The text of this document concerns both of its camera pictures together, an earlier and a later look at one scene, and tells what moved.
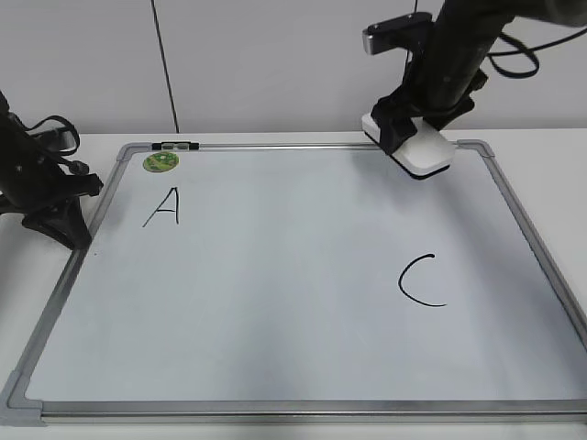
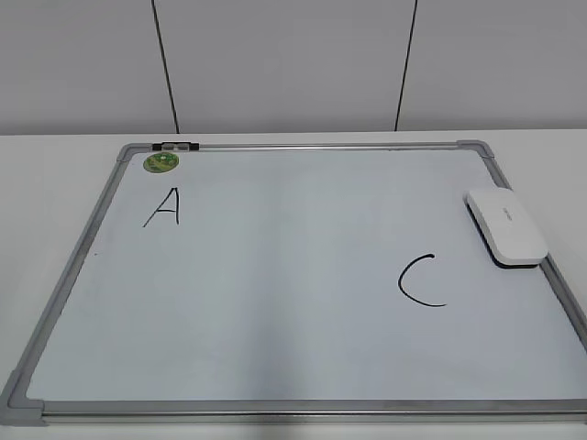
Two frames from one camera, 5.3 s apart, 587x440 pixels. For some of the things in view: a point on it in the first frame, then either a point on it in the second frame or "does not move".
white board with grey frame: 305,282 does not move
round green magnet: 160,161 does not move
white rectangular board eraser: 426,153 -> 509,234
